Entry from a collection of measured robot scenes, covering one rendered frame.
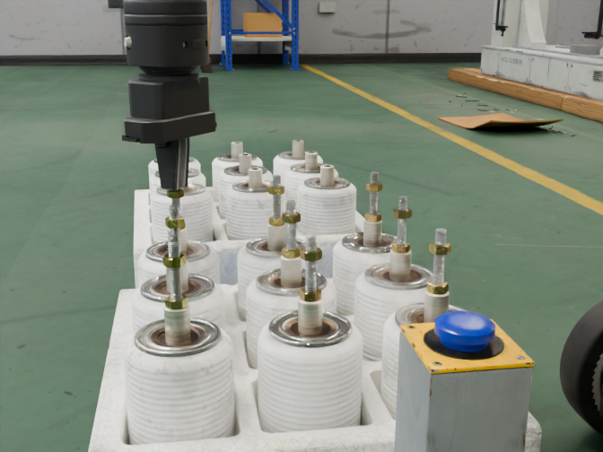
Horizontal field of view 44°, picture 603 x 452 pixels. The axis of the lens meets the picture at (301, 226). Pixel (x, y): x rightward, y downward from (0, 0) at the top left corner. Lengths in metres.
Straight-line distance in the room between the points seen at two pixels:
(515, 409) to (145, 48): 0.51
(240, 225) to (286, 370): 0.55
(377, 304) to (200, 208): 0.45
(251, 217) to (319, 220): 0.11
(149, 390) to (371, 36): 6.62
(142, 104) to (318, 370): 0.35
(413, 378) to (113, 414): 0.30
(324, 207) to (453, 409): 0.72
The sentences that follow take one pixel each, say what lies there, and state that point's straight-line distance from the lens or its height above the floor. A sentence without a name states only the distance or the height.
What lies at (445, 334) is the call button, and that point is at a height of 0.33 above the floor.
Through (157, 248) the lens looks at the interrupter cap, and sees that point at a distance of 0.90.
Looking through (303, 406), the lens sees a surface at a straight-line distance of 0.66.
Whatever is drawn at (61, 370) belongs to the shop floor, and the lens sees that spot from 1.20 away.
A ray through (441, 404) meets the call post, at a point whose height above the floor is 0.29.
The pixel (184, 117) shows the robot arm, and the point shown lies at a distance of 0.83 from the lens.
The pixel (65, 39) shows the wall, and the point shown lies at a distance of 7.00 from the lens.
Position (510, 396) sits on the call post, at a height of 0.29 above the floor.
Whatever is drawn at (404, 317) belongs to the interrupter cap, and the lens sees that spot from 0.71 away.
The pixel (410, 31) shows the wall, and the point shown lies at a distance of 7.27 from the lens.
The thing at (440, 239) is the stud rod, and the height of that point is 0.33.
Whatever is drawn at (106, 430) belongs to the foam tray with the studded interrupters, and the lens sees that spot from 0.69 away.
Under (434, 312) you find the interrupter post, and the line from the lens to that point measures 0.69.
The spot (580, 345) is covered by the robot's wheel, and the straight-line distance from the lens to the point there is 0.98.
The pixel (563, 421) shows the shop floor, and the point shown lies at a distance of 1.09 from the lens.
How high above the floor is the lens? 0.53
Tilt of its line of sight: 17 degrees down
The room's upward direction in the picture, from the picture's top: straight up
